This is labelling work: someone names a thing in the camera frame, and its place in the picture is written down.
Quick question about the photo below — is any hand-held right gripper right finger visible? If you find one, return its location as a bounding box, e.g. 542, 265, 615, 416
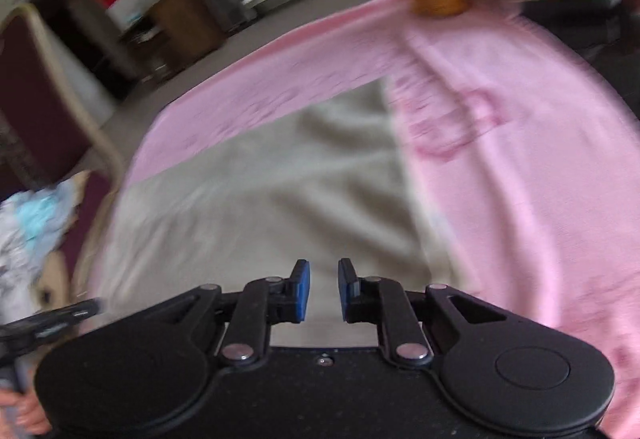
337, 257, 508, 367

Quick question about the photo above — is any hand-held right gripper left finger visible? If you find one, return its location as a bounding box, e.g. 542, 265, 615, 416
135, 259, 312, 367

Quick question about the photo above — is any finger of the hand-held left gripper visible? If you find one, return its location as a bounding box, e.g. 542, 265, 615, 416
0, 297, 105, 342

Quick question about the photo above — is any beige sweatshirt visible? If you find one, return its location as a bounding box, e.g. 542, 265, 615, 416
87, 79, 483, 350

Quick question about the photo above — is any person's left hand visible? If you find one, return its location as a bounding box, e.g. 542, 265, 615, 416
0, 389, 52, 436

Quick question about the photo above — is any tan cloth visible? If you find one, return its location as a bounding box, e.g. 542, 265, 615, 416
32, 169, 93, 315

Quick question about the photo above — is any white garment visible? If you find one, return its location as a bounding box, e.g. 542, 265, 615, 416
0, 199, 43, 320

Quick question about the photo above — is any cyan garment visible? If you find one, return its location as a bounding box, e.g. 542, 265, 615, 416
12, 196, 63, 245

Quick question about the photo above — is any maroon banquet chair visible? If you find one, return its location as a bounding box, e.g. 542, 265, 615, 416
0, 3, 126, 300

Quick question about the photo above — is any pink printed towel blanket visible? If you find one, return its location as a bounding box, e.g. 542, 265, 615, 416
85, 0, 640, 439

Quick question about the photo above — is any wooden cabinet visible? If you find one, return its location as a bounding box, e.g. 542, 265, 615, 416
120, 0, 228, 75

